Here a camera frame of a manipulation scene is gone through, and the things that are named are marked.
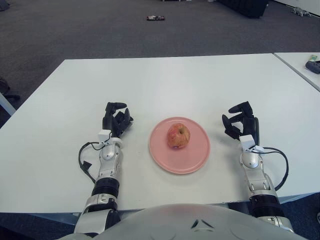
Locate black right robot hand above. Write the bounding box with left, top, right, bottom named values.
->
left=221, top=100, right=261, bottom=151

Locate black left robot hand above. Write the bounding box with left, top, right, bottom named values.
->
left=97, top=101, right=135, bottom=143

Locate red yellow apple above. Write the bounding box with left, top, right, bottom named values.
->
left=166, top=122, right=192, bottom=150

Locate pink round plate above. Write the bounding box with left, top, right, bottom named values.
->
left=149, top=116, right=211, bottom=175

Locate black handheld controller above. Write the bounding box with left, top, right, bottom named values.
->
left=304, top=60, right=320, bottom=75

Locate white table leg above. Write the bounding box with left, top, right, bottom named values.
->
left=0, top=91, right=16, bottom=117

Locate dark chair base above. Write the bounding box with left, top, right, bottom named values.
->
left=0, top=76, right=21, bottom=100

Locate black box furniture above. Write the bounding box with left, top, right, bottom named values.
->
left=216, top=0, right=270, bottom=19

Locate grey robot torso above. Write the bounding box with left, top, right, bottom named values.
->
left=53, top=203, right=308, bottom=240

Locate small grey floor robot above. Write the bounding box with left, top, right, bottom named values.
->
left=289, top=7, right=312, bottom=18

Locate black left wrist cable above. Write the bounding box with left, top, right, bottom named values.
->
left=78, top=141, right=116, bottom=183

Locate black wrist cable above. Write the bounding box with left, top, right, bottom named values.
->
left=252, top=146, right=290, bottom=191
left=78, top=141, right=116, bottom=183

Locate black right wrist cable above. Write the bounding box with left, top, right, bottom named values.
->
left=252, top=146, right=290, bottom=191

